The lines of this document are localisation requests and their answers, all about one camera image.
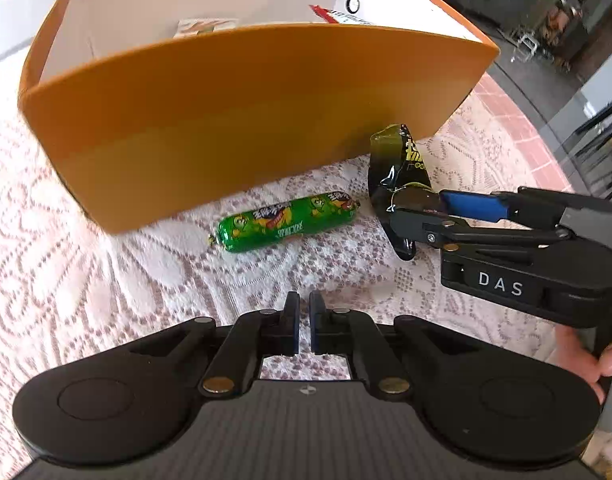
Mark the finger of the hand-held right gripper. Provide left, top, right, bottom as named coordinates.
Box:
left=438, top=186, right=612, bottom=228
left=386, top=199, right=572, bottom=257

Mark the dark chair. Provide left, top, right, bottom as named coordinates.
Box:
left=568, top=105, right=612, bottom=201

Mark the green sausage snack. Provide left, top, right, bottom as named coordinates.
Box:
left=208, top=189, right=362, bottom=255

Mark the person's right hand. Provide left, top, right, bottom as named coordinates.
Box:
left=556, top=328, right=612, bottom=404

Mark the red snack packet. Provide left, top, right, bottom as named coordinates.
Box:
left=308, top=4, right=382, bottom=27

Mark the white lace tablecloth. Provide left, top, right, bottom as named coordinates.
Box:
left=0, top=75, right=589, bottom=461

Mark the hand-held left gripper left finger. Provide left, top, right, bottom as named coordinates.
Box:
left=130, top=292, right=302, bottom=400

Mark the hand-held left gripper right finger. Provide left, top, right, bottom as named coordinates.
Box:
left=308, top=292, right=487, bottom=401

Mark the orange cardboard box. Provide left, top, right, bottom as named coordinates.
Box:
left=17, top=0, right=502, bottom=236

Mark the black green snack packet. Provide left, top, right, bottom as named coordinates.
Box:
left=366, top=124, right=439, bottom=261

